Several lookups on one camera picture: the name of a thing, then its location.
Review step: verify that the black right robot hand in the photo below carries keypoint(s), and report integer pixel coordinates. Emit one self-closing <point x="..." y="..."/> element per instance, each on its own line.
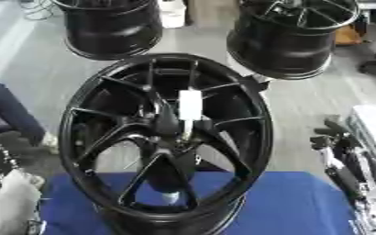
<point x="342" y="179"/>

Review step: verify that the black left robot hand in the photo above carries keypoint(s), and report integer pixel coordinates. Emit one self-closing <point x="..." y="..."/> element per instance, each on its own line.
<point x="1" y="156"/>

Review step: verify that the black spoked wheel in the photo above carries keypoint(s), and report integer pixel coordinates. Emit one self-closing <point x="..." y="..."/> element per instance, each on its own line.
<point x="116" y="122"/>

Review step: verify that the black wheel rim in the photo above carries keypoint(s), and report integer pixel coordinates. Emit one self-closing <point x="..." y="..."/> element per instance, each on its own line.
<point x="113" y="30"/>
<point x="282" y="39"/>

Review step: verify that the person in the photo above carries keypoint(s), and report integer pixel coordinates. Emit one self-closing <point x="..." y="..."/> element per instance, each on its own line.
<point x="6" y="107"/>

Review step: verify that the orange object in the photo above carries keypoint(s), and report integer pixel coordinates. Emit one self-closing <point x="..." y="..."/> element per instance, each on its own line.
<point x="347" y="35"/>

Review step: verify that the tan cardboard box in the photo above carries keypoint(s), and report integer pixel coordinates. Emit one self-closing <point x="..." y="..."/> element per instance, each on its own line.
<point x="212" y="12"/>

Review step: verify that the white container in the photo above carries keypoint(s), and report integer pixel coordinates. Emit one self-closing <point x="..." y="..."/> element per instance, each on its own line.
<point x="172" y="13"/>

